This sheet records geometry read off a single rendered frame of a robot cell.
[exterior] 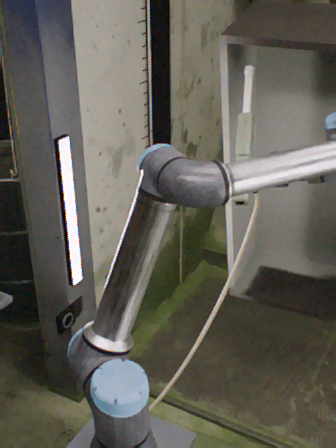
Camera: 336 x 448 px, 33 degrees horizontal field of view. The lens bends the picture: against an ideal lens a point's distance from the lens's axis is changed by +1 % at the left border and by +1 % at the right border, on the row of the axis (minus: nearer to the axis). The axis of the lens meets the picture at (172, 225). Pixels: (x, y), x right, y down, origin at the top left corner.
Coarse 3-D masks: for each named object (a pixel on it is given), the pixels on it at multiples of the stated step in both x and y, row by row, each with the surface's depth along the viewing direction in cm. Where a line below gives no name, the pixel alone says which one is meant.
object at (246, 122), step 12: (252, 72) 192; (240, 120) 186; (252, 120) 186; (240, 132) 184; (252, 132) 186; (240, 144) 183; (252, 144) 185; (240, 156) 182; (252, 156) 185; (252, 192) 198
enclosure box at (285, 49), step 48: (240, 48) 206; (288, 48) 178; (240, 96) 216; (288, 96) 227; (288, 144) 240; (288, 192) 255; (240, 240) 258; (288, 240) 272; (240, 288) 263; (288, 288) 260
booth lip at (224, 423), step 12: (156, 396) 263; (168, 396) 262; (180, 408) 259; (192, 408) 256; (216, 420) 250; (228, 420) 250; (240, 432) 246; (252, 432) 244; (264, 444) 242; (276, 444) 239
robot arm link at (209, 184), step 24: (312, 144) 151; (168, 168) 138; (192, 168) 136; (216, 168) 136; (240, 168) 139; (264, 168) 141; (288, 168) 144; (312, 168) 147; (168, 192) 138; (192, 192) 135; (216, 192) 135; (240, 192) 141
